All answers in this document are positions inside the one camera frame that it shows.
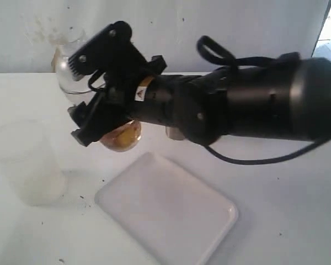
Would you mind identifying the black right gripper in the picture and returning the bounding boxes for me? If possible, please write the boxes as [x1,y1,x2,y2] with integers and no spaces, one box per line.
[67,21,167,146]

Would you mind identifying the clear shaker lid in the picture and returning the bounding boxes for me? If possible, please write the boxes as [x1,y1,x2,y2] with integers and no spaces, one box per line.
[51,27,95,105]

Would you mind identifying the chocolate pieces and gold coins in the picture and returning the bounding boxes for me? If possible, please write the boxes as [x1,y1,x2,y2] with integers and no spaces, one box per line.
[102,123,141,151]

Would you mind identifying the clear shaker cup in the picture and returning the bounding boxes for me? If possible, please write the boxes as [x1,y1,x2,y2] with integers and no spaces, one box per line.
[99,118,142,152]

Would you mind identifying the stainless steel cup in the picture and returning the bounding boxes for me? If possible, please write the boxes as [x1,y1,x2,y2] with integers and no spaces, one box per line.
[165,126,185,141]

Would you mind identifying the translucent plastic container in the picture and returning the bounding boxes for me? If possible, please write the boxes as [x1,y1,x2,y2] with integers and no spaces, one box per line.
[0,120,67,206]

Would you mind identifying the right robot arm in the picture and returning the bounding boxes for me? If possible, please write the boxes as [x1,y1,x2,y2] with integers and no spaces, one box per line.
[68,21,331,146]

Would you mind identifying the white plastic tray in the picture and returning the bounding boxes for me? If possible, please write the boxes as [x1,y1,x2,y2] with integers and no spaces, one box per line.
[95,152,238,264]

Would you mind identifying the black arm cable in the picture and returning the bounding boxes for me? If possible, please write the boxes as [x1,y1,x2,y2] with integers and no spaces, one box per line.
[195,35,329,166]

